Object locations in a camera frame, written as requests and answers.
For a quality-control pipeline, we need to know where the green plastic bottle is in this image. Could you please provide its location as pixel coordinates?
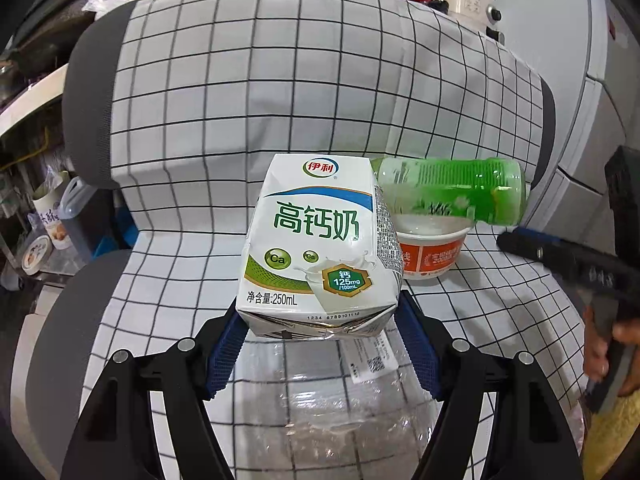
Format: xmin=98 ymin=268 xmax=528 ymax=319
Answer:
xmin=370 ymin=156 xmax=531 ymax=226

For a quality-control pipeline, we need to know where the large clear plastic bottle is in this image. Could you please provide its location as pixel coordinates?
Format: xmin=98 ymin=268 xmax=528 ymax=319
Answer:
xmin=207 ymin=322 xmax=448 ymax=480

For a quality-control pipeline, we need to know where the white refrigerator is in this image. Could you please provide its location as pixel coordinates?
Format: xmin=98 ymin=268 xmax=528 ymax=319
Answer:
xmin=500 ymin=0 xmax=640 ymax=241

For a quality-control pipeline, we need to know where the person's right hand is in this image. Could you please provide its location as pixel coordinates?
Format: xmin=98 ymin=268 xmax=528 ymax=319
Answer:
xmin=582 ymin=305 xmax=640 ymax=397

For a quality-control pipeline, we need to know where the white rice cooker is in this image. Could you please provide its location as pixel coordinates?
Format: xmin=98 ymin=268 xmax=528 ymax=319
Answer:
xmin=440 ymin=0 xmax=503 ymax=26

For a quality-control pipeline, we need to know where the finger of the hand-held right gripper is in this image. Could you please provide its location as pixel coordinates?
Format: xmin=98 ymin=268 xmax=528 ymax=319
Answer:
xmin=496 ymin=227 xmax=582 ymax=274

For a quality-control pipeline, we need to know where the grey plastic pitcher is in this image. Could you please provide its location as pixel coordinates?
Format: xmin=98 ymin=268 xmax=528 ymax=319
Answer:
xmin=62 ymin=177 xmax=118 ymax=261

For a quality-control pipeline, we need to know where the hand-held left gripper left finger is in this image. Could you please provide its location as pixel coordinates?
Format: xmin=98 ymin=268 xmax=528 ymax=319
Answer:
xmin=60 ymin=307 xmax=250 ymax=480

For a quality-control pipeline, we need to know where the white checkered cloth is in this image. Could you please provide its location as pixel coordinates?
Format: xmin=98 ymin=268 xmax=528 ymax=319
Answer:
xmin=102 ymin=0 xmax=588 ymax=480

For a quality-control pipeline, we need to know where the yellow fluffy rug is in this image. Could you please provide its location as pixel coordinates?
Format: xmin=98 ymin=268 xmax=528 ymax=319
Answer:
xmin=582 ymin=385 xmax=640 ymax=480

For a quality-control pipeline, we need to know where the white green milk carton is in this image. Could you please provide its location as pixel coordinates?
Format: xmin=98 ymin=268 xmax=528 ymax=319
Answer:
xmin=236 ymin=154 xmax=405 ymax=342

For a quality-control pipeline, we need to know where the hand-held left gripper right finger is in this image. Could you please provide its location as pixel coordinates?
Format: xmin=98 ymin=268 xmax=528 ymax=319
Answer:
xmin=396 ymin=292 xmax=586 ymax=480

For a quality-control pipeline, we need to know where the grey office chair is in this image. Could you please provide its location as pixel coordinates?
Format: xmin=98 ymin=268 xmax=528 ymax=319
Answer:
xmin=10 ymin=24 xmax=557 ymax=480

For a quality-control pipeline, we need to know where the orange white noodle cup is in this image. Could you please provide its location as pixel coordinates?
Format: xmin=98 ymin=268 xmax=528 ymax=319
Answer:
xmin=395 ymin=212 xmax=473 ymax=281

